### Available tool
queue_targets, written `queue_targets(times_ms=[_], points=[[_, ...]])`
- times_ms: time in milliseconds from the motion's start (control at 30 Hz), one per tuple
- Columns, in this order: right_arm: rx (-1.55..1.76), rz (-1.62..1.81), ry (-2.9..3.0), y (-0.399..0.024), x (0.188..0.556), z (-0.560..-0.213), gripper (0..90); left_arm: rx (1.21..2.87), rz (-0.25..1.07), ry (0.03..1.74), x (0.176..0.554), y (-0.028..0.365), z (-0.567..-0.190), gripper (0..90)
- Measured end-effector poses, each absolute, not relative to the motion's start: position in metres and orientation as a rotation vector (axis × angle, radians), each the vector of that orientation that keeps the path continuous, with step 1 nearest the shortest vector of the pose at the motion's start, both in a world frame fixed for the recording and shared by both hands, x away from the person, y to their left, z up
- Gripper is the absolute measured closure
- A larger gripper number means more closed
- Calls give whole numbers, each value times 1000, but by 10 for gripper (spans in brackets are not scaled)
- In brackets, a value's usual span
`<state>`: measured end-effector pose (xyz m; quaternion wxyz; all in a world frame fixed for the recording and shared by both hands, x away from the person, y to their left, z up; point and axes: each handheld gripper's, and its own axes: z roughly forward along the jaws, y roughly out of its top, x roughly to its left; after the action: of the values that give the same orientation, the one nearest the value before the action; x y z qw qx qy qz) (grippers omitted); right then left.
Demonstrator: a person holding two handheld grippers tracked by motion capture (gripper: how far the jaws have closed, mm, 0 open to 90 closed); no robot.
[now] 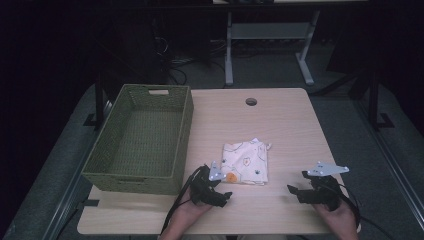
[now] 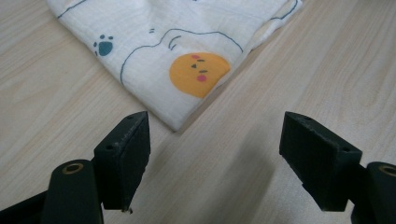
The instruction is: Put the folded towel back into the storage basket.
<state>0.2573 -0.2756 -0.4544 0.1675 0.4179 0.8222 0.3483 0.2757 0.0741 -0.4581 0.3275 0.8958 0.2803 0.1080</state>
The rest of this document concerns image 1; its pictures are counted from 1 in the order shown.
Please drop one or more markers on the white metal desk frame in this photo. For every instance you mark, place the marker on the white metal desk frame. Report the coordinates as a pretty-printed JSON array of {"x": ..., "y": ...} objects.
[{"x": 266, "y": 31}]

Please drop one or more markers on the person's left hand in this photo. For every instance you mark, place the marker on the person's left hand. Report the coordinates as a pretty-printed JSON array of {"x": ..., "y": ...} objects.
[{"x": 191, "y": 213}]

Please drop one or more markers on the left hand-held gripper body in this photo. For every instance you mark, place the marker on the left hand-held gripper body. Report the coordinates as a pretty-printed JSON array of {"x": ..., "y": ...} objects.
[{"x": 203, "y": 186}]

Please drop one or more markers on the black metal stand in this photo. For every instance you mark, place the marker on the black metal stand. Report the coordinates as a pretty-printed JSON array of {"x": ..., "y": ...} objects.
[
  {"x": 374, "y": 100},
  {"x": 99, "y": 100}
]

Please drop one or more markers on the grey metal rail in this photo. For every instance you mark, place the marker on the grey metal rail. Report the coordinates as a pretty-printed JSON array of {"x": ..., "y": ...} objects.
[
  {"x": 390, "y": 156},
  {"x": 73, "y": 186}
]

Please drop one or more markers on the cream patterned cloth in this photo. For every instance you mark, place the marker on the cream patterned cloth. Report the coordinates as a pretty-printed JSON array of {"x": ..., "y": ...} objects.
[{"x": 246, "y": 160}]

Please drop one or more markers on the black table edge bracket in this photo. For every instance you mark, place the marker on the black table edge bracket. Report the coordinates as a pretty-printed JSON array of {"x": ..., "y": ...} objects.
[{"x": 90, "y": 203}]

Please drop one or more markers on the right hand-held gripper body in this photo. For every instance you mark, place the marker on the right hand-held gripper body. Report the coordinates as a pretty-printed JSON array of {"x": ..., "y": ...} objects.
[{"x": 325, "y": 190}]

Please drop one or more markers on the person's right hand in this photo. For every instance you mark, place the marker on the person's right hand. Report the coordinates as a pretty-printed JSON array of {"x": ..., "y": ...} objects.
[{"x": 340, "y": 218}]

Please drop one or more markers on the green woven basket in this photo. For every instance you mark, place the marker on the green woven basket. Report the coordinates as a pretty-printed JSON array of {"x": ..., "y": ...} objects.
[{"x": 150, "y": 133}]

